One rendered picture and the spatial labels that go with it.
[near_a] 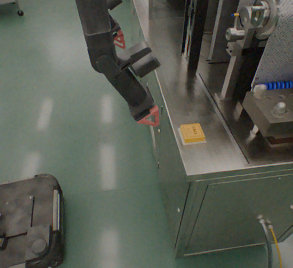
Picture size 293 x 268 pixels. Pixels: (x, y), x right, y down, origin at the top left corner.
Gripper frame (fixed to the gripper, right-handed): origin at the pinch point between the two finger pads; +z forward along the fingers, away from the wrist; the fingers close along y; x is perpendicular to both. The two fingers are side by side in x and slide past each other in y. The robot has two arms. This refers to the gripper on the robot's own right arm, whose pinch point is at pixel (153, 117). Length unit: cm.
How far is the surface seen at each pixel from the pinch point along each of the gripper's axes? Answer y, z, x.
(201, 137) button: -1.1, 19.4, -8.8
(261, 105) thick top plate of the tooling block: -1.6, 19.3, -30.5
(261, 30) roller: 13.6, 5.4, -42.2
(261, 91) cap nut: 1.8, 17.4, -33.0
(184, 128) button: 4.3, 17.1, -5.3
